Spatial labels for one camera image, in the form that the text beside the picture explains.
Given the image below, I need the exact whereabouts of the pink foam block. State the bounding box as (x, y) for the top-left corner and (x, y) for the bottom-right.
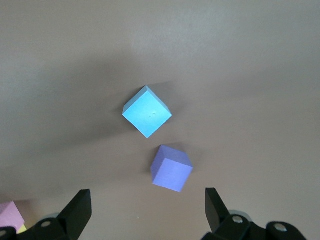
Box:
(0, 201), (26, 232)

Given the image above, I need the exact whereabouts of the brown table cover sheet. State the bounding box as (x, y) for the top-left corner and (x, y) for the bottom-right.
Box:
(0, 0), (320, 240)

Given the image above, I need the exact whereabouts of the light blue foam block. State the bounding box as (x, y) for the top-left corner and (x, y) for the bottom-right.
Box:
(121, 85), (173, 139)

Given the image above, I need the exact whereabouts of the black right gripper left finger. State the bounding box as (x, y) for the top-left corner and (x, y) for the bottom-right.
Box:
(0, 189), (92, 240)

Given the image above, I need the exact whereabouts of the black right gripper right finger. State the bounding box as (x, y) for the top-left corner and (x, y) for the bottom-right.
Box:
(201, 187), (308, 240)

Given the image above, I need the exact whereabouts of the purple foam block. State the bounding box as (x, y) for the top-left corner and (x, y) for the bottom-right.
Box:
(150, 144), (194, 193)

